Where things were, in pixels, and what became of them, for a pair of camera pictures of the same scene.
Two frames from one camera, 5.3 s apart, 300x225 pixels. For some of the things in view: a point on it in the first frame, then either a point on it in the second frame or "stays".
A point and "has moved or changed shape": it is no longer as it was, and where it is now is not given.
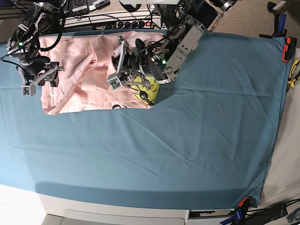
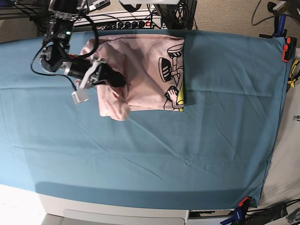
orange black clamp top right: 289,49 stays
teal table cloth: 205,144 stays
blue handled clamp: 280,16 stays
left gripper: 35,70 to 85,70
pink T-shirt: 97,71 has moved or changed shape
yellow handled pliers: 292,80 stays
